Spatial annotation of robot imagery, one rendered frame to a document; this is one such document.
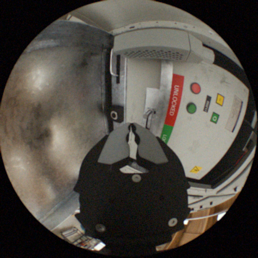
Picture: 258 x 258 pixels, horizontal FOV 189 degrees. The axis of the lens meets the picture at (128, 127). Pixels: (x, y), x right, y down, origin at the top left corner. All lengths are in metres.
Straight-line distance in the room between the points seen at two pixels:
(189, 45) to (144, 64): 0.16
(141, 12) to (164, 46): 0.20
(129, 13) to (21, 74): 0.31
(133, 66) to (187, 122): 0.24
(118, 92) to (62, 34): 0.28
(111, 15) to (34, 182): 0.55
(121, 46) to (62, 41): 0.16
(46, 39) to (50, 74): 0.10
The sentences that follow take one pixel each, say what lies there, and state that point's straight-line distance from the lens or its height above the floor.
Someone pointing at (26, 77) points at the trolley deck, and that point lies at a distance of 0.23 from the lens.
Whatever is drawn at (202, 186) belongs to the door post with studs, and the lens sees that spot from 0.62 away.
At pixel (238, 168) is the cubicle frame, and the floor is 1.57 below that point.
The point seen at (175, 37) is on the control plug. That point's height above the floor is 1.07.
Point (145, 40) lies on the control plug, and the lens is 0.16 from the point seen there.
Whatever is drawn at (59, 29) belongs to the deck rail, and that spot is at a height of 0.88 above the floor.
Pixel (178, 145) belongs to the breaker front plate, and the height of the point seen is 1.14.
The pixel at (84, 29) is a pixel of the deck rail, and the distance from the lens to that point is 0.26.
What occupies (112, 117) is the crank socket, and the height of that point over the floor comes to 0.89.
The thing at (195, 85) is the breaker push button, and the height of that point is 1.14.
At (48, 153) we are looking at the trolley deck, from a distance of 0.26.
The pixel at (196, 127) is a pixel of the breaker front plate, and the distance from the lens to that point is 0.28.
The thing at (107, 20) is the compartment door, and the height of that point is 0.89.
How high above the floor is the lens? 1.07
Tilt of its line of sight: 24 degrees down
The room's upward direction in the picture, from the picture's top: 108 degrees clockwise
